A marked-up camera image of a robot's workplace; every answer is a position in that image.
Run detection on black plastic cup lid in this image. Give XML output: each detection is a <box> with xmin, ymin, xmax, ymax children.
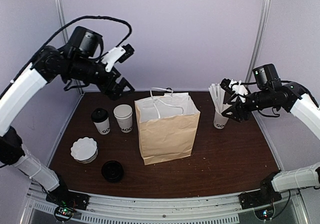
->
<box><xmin>91</xmin><ymin>108</ymin><xmax>109</xmax><ymax>123</ymax></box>

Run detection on white cup holding straws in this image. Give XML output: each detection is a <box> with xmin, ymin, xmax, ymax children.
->
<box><xmin>213</xmin><ymin>111</ymin><xmax>229</xmax><ymax>129</ymax></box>

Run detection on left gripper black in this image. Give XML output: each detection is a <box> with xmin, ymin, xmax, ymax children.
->
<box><xmin>66</xmin><ymin>56</ymin><xmax>135</xmax><ymax>101</ymax></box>

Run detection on aluminium front rail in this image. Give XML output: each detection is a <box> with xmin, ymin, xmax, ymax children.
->
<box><xmin>24</xmin><ymin>184</ymin><xmax>303</xmax><ymax>224</ymax></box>

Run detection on bundle of white wrapped straws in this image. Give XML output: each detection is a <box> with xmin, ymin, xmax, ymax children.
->
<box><xmin>208</xmin><ymin>83</ymin><xmax>231</xmax><ymax>114</ymax></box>

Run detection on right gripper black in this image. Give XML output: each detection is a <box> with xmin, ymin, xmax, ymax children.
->
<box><xmin>222</xmin><ymin>88</ymin><xmax>274</xmax><ymax>123</ymax></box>

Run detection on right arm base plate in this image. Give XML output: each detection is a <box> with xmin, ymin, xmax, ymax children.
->
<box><xmin>238</xmin><ymin>188</ymin><xmax>282</xmax><ymax>210</ymax></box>

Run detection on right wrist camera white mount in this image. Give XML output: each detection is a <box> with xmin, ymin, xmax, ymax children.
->
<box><xmin>220</xmin><ymin>79</ymin><xmax>249</xmax><ymax>103</ymax></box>

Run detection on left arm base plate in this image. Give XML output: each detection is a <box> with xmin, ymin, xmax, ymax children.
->
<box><xmin>45</xmin><ymin>191</ymin><xmax>90</xmax><ymax>211</ymax></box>

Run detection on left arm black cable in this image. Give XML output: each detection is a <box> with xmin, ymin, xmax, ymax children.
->
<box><xmin>9</xmin><ymin>14</ymin><xmax>133</xmax><ymax>85</ymax></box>

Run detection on brown paper bag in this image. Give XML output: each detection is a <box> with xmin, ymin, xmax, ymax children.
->
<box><xmin>134</xmin><ymin>87</ymin><xmax>201</xmax><ymax>166</ymax></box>

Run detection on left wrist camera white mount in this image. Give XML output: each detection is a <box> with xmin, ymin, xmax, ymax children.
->
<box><xmin>101</xmin><ymin>44</ymin><xmax>135</xmax><ymax>72</ymax></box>

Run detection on white scalloped ceramic dish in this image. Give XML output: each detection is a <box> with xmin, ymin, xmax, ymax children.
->
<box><xmin>70</xmin><ymin>137</ymin><xmax>99</xmax><ymax>164</ymax></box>

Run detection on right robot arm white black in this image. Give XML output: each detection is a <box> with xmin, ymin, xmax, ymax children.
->
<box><xmin>220</xmin><ymin>64</ymin><xmax>320</xmax><ymax>205</ymax></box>

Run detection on white paper coffee cup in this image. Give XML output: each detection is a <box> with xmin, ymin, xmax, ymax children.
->
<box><xmin>92</xmin><ymin>117</ymin><xmax>111</xmax><ymax>135</ymax></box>

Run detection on stack of black lids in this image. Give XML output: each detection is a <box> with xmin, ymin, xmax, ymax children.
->
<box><xmin>101</xmin><ymin>160</ymin><xmax>124</xmax><ymax>183</ymax></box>

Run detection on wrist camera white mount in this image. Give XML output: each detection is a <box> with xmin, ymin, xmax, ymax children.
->
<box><xmin>101</xmin><ymin>44</ymin><xmax>135</xmax><ymax>72</ymax></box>
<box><xmin>220</xmin><ymin>79</ymin><xmax>249</xmax><ymax>103</ymax></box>

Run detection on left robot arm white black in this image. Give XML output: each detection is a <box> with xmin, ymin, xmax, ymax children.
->
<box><xmin>0</xmin><ymin>26</ymin><xmax>135</xmax><ymax>206</ymax></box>

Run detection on left aluminium corner post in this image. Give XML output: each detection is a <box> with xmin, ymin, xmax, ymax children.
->
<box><xmin>54</xmin><ymin>0</ymin><xmax>84</xmax><ymax>97</ymax></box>

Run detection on aluminium corner post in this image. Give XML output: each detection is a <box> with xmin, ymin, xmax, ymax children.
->
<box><xmin>54</xmin><ymin>0</ymin><xmax>84</xmax><ymax>97</ymax></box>
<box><xmin>245</xmin><ymin>0</ymin><xmax>272</xmax><ymax>83</ymax></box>

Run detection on right aluminium corner post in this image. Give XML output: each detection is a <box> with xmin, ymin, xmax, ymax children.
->
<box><xmin>245</xmin><ymin>0</ymin><xmax>272</xmax><ymax>83</ymax></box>

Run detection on stack of white paper cups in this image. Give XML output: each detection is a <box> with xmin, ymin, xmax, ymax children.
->
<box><xmin>113</xmin><ymin>104</ymin><xmax>133</xmax><ymax>133</ymax></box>

